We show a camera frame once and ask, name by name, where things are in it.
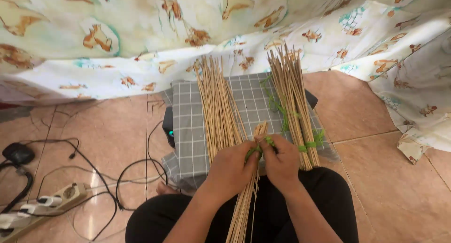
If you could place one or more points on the person's right hand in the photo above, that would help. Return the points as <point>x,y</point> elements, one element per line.
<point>282,165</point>

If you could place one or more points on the grey checked cloth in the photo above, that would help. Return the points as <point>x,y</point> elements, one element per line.
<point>186,130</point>

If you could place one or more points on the person's left fingers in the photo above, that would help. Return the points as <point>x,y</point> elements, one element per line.
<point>252,155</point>

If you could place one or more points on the person's black trousers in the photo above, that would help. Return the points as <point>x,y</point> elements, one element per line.
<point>317,200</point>

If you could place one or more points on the person's bare foot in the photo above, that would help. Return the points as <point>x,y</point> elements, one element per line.
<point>165,189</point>

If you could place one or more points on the bamboo stick bundle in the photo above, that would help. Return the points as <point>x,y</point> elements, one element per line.
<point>243,207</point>

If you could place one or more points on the black box under cloth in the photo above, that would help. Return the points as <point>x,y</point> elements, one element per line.
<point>167,125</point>

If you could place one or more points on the loose pile of bamboo sticks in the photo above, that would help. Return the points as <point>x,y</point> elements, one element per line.
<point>218,112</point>

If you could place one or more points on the person's left hand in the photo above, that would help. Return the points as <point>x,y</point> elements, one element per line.
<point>229,172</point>

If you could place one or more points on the tied bundle of bamboo sticks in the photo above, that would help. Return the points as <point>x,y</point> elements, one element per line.
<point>292,95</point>

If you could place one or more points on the white plug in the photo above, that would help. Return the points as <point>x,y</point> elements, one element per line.
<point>49,200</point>
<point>31,209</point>
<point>14,221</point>

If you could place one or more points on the black power adapter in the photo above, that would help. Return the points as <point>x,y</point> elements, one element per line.
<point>18,153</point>

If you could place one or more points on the beige power strip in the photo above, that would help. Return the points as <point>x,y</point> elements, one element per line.
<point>72,193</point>

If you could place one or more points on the person's right fingers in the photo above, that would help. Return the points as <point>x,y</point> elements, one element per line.
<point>269,144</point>

